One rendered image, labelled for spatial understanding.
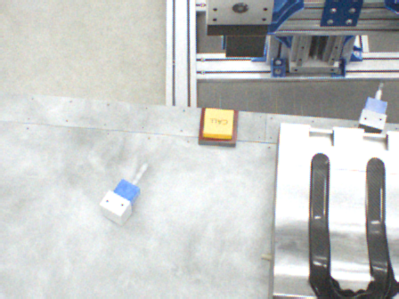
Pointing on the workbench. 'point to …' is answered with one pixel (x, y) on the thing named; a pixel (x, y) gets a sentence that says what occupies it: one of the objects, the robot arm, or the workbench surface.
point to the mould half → (283, 277)
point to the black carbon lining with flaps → (320, 231)
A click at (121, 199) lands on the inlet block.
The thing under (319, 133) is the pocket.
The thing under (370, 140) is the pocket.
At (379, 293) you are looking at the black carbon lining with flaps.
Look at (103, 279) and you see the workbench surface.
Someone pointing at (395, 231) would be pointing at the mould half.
